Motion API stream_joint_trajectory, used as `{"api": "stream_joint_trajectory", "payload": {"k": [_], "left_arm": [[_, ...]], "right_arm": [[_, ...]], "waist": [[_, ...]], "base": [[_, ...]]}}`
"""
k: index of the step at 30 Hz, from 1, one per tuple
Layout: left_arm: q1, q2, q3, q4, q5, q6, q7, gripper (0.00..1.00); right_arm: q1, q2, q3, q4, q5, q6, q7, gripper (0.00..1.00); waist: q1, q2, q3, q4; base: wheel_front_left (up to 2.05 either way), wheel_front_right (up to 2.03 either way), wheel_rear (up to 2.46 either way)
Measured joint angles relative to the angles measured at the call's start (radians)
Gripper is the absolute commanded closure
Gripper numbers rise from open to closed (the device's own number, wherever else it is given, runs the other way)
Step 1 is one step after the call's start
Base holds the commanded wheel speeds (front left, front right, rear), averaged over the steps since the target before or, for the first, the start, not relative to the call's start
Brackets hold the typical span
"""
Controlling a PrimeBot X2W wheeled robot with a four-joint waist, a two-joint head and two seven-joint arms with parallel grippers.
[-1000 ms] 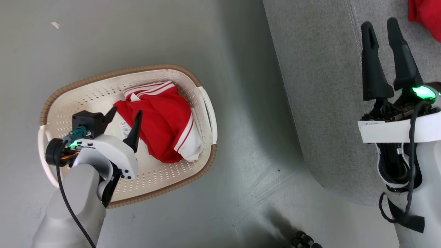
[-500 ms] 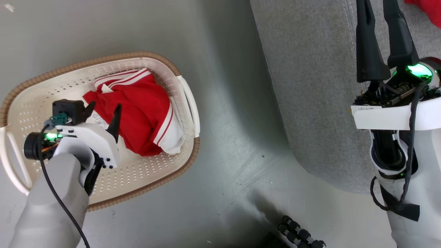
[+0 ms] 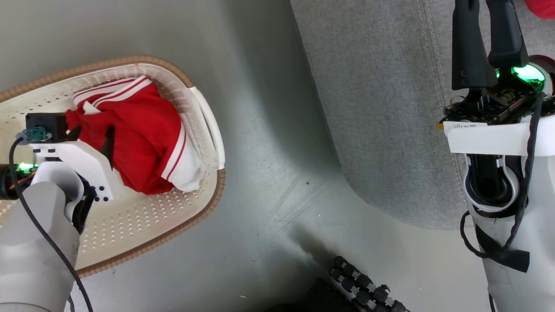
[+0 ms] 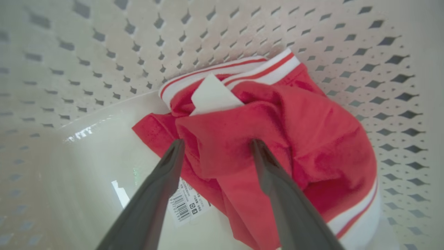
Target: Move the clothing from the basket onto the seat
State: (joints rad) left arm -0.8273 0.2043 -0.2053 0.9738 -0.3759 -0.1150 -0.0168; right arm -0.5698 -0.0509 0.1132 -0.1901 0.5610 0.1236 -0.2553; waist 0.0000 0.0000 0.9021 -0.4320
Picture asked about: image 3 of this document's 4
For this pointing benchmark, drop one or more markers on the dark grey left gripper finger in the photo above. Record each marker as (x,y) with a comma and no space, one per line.
(109,147)
(72,133)

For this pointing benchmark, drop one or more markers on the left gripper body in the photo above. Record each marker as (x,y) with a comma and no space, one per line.
(11,186)

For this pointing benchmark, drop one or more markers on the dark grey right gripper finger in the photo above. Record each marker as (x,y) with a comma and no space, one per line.
(470,47)
(505,34)

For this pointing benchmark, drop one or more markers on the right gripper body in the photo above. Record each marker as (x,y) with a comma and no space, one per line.
(498,106)

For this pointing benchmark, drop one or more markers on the red shorts with white stripes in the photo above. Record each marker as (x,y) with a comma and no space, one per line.
(143,138)

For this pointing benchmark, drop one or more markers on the plain red garment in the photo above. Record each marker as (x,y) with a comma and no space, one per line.
(544,8)

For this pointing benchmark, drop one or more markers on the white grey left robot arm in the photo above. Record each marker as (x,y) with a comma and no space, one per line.
(30,260)

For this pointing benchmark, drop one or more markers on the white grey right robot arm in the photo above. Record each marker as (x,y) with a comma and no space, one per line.
(540,208)

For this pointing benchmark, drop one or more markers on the cream perforated laundry basket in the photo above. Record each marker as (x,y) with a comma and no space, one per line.
(143,216)

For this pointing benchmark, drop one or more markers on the grey fabric sofa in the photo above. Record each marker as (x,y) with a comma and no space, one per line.
(381,108)

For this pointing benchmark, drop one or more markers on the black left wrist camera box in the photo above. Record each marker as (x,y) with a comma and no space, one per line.
(47,122)

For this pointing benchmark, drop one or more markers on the white right camera mount bracket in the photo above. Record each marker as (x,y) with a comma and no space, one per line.
(490,138)

